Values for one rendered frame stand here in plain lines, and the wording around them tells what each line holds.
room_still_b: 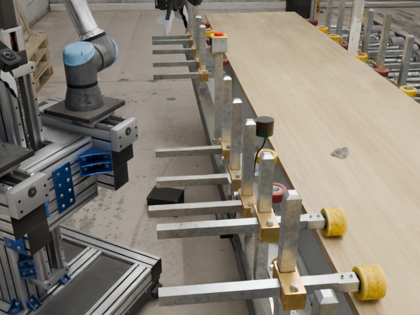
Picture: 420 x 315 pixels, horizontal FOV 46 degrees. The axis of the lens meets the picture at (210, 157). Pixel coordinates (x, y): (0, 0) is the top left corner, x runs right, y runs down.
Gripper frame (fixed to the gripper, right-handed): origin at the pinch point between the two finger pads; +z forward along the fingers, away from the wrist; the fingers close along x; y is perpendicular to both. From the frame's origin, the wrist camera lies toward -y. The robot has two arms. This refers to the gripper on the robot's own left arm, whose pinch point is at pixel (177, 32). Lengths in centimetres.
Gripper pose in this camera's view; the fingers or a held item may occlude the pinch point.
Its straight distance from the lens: 184.9
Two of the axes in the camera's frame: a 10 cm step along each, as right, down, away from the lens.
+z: 0.0, 8.9, 4.6
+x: -4.5, 4.1, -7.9
